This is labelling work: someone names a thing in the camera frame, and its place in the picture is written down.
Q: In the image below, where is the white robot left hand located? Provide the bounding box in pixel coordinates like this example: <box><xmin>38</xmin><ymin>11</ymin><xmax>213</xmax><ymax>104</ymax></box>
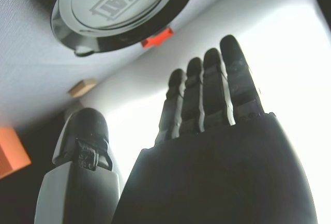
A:
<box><xmin>33</xmin><ymin>34</ymin><xmax>318</xmax><ymax>224</ymax></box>

